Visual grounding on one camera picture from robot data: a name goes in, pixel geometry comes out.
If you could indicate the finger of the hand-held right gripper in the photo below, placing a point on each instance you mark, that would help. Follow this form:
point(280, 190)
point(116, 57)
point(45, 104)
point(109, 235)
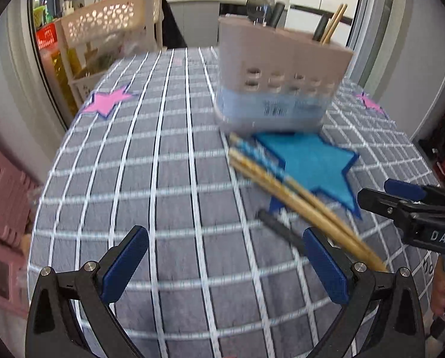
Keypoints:
point(405, 190)
point(382, 203)

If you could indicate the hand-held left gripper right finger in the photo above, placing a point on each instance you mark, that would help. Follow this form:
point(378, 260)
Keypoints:
point(325, 268)

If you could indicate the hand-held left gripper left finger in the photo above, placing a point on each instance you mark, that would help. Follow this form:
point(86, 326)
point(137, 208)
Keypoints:
point(125, 264)

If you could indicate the dark translucent spoon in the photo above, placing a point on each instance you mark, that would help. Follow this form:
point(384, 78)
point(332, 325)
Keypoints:
point(282, 228)
point(278, 14)
point(257, 5)

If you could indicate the blue star mat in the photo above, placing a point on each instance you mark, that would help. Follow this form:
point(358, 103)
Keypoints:
point(319, 206)

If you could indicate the wooden chopstick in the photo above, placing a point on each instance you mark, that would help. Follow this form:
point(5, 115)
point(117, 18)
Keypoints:
point(282, 199)
point(332, 26)
point(338, 22)
point(282, 190)

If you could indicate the beige plastic utensil holder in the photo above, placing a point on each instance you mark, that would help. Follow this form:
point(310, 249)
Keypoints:
point(282, 67)

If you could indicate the dark slotted spoon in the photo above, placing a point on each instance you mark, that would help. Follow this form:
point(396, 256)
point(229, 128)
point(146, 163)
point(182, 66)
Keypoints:
point(321, 26)

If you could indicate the person's right hand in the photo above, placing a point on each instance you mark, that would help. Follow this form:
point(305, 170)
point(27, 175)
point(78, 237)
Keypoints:
point(442, 287)

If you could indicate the grey checked star tablecloth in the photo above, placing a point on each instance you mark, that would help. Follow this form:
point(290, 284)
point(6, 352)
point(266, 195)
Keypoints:
point(170, 194)

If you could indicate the pink plastic stool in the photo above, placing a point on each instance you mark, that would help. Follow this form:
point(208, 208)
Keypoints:
point(2, 194)

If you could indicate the red box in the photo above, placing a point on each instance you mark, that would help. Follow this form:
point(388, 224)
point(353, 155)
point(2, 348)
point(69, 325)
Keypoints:
point(46, 36)

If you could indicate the beige perforated basket cart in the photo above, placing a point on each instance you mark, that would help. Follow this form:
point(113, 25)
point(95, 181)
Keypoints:
point(95, 22)

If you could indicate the knife block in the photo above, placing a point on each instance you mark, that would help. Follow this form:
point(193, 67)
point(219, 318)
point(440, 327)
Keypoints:
point(68, 9)

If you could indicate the green plastic basket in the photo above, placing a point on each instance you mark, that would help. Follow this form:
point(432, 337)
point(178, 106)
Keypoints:
point(38, 15)

